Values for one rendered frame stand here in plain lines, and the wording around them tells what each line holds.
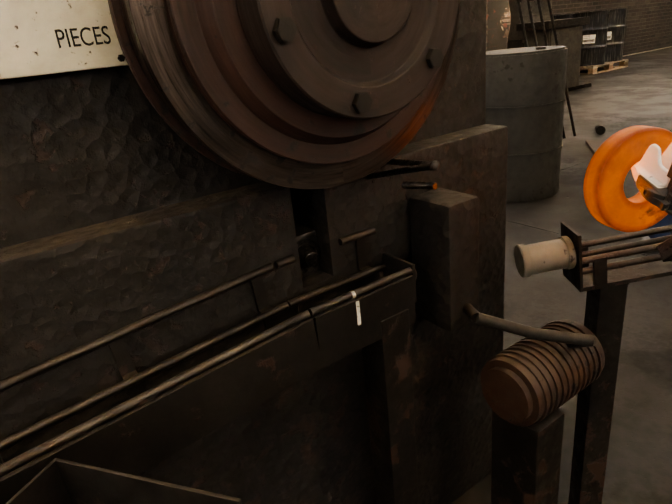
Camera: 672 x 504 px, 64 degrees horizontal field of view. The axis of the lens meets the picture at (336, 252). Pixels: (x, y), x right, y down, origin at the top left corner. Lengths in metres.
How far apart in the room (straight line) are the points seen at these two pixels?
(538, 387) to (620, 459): 0.70
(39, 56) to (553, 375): 0.87
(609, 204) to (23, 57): 0.79
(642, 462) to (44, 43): 1.54
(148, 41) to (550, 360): 0.77
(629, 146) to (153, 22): 0.65
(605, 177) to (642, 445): 0.97
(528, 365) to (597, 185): 0.31
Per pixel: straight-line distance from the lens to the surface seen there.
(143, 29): 0.61
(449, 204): 0.89
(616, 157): 0.87
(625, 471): 1.60
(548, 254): 0.99
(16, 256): 0.71
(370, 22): 0.63
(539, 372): 0.97
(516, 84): 3.36
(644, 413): 1.80
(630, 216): 0.92
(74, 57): 0.73
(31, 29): 0.72
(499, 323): 0.96
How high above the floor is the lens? 1.07
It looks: 22 degrees down
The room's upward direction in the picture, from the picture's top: 6 degrees counter-clockwise
